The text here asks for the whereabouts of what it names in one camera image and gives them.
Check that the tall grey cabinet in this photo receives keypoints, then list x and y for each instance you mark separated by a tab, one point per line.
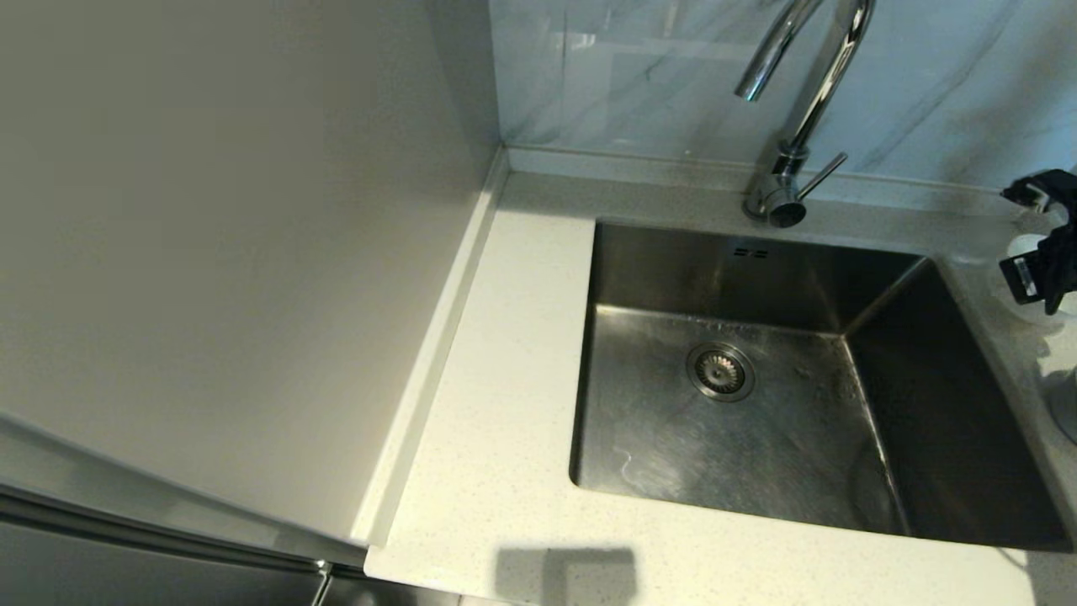
210	210

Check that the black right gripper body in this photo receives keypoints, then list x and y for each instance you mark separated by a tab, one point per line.
1056	269

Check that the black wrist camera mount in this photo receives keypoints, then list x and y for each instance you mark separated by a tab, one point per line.
1056	189

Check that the stainless steel sink basin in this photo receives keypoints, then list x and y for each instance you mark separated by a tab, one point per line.
639	438

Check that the white plastic bowl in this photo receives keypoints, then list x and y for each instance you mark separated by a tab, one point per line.
1028	247

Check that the chrome gooseneck faucet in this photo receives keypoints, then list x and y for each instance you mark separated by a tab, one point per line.
774	198

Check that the grey-blue plastic bowl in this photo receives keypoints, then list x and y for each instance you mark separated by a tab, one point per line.
1064	412

